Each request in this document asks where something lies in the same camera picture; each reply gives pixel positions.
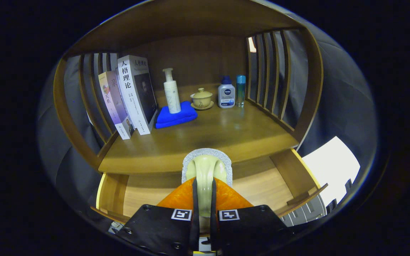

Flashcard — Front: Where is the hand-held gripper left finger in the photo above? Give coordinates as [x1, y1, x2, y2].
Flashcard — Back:
[115, 178, 200, 256]

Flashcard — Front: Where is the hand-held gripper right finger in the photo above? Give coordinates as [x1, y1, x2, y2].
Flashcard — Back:
[210, 178, 294, 255]

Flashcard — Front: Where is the brown wooden drawer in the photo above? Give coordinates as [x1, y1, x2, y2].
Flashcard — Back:
[90, 149, 328, 228]

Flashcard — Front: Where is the wooden countertop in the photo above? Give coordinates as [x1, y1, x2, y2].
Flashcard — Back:
[98, 101, 300, 175]

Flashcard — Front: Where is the brown wooden cabinet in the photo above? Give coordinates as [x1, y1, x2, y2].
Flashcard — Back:
[53, 0, 324, 175]

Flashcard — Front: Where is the grey ribbed plastic panel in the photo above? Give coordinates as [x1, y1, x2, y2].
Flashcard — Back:
[280, 194, 353, 228]

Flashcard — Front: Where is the blue folded cloth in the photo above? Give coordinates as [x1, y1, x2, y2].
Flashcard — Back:
[155, 101, 198, 129]

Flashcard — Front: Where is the beige lidded teacup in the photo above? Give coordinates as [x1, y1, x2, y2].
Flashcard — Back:
[190, 88, 215, 111]

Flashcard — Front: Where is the white flat panel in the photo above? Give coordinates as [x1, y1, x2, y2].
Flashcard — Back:
[302, 136, 361, 207]

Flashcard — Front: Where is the white pump bottle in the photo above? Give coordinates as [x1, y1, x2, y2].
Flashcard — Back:
[162, 68, 182, 114]

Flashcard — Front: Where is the white lotion bottle blue cap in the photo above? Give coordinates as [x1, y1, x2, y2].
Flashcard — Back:
[218, 75, 236, 108]

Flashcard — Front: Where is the slim teal bottle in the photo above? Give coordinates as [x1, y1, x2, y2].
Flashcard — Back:
[236, 75, 246, 107]

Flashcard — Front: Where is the purple book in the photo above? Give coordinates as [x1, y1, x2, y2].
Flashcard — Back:
[98, 71, 135, 140]

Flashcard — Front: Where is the thick white book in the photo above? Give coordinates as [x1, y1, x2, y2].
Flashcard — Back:
[117, 55, 158, 135]

